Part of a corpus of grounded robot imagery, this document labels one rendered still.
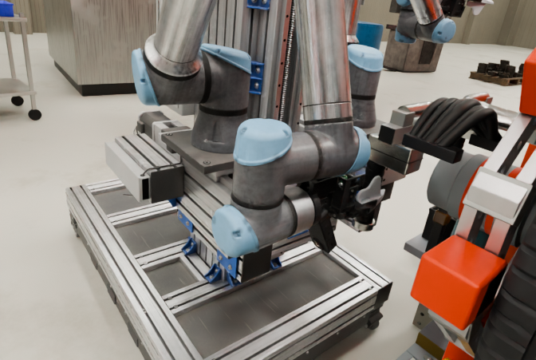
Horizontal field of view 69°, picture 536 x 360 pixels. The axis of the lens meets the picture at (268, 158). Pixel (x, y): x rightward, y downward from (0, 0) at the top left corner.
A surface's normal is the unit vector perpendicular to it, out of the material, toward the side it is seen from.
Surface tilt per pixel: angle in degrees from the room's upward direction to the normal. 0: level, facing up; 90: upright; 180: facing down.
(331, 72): 71
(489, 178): 45
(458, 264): 0
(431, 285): 90
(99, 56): 90
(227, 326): 0
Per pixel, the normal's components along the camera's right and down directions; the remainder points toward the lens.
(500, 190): -0.47, -0.52
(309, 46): -0.62, 0.13
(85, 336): 0.10, -0.92
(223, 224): -0.76, 0.18
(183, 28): -0.01, 0.84
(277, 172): 0.52, 0.38
